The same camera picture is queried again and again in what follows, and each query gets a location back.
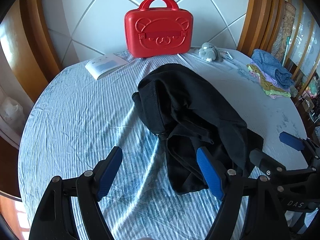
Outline black pants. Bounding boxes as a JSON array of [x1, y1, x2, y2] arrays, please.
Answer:
[[132, 64, 264, 196]]

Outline cluttered dark shelf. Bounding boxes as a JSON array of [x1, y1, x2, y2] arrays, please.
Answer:
[[291, 60, 320, 133]]

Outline wooden headboard post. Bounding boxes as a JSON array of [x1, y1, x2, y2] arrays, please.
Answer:
[[0, 0, 63, 105], [236, 0, 288, 58]]

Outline blue striped bed sheet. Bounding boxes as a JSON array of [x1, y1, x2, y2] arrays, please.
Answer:
[[17, 47, 314, 240]]

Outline red bear-embossed carry case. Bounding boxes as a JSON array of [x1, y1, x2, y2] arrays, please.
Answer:
[[124, 0, 194, 58]]

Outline white plastic bag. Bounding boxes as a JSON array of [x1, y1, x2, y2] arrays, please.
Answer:
[[1, 96, 25, 130]]

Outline white booklet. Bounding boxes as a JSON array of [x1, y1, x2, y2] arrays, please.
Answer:
[[85, 53, 129, 80]]

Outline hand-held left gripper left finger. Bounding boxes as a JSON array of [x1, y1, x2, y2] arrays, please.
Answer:
[[28, 146, 123, 240]]

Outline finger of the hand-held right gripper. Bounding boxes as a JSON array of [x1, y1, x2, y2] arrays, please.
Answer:
[[249, 149, 287, 178], [279, 131, 320, 160]]

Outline grey plush toy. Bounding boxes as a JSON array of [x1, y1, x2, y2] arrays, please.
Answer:
[[199, 42, 223, 62]]

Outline folded yellow-green garment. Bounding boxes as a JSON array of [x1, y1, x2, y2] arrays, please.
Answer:
[[246, 64, 292, 99]]

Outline folded purple garment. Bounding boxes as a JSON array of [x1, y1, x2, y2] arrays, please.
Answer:
[[260, 72, 291, 92]]

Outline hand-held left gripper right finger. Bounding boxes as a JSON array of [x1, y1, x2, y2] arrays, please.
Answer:
[[196, 146, 292, 240]]

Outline folded blue denim garment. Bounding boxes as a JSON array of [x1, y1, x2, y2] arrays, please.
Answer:
[[251, 49, 295, 89]]

